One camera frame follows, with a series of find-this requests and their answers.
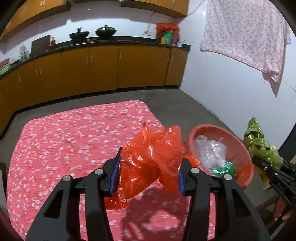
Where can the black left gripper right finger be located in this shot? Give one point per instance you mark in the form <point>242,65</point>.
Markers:
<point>236,218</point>

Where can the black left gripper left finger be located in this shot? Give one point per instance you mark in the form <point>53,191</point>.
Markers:
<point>58,218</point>

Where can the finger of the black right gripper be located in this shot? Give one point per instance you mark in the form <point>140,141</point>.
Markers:
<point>286,171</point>

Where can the green plastic bag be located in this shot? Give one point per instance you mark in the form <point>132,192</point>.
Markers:
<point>257,145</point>

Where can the red plastic basket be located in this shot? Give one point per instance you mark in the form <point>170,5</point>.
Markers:
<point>236,151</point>

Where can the green foil wrapper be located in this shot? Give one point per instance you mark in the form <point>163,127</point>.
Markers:
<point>228,169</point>

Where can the clear bubble wrap sheet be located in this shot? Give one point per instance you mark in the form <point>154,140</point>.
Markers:
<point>210,153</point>

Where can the large orange plastic bag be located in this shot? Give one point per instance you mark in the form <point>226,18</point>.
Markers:
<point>148,157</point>

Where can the brown lower kitchen cabinets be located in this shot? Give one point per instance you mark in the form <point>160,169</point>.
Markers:
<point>73,70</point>

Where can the brown kitchen cabinets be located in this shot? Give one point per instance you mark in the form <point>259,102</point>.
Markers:
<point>73,70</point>
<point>31,12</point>

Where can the brown upper kitchen cabinets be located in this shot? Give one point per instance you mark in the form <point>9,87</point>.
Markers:
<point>31,12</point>

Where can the person's right hand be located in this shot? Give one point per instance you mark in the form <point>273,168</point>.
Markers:
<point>280,206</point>

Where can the red floral tablecloth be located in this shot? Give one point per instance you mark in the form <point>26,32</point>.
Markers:
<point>75,143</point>

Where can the pink floral hanging cloth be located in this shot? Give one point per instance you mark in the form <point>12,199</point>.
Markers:
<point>252,32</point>

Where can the small metal cup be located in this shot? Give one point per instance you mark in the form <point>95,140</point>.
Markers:
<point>180,44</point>

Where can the red bag with containers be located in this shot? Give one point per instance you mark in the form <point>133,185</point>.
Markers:
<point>167,33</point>

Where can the stacked bowls on counter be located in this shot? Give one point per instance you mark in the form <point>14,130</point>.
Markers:
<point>4,66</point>

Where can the glass jar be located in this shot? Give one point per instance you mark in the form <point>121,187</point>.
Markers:
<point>24,53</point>

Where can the dark cutting board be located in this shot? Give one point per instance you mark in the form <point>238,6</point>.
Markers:
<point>40,45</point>

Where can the red bottle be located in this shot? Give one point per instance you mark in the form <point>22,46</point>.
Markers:
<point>53,43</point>

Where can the black wok left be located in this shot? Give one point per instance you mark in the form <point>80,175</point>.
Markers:
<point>79,36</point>

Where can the black wok with lid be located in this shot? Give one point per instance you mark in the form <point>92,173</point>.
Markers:
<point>105,32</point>

